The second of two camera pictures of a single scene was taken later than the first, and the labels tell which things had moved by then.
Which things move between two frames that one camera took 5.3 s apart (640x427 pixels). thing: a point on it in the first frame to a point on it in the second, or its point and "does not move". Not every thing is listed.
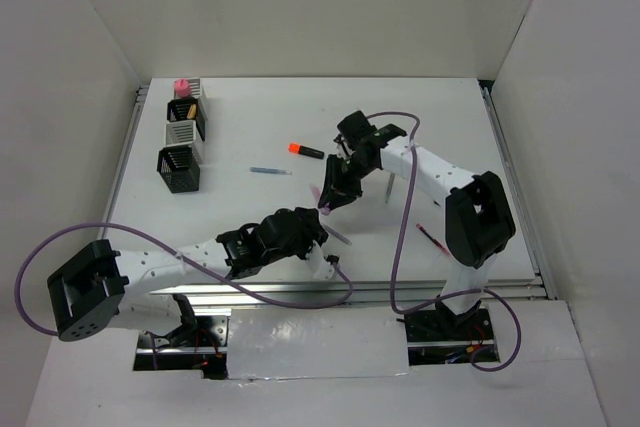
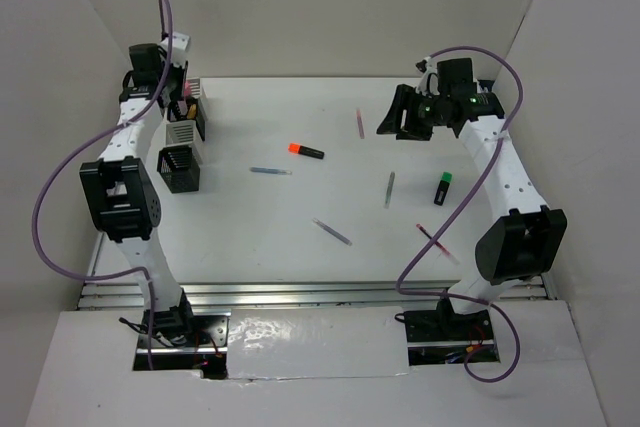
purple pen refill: [337, 234] does not move
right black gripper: [333, 181] to [391, 124]
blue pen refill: [277, 171] does not move
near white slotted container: [185, 133] does not move
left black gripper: [312, 229] to [181, 73]
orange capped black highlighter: [299, 149] does not move
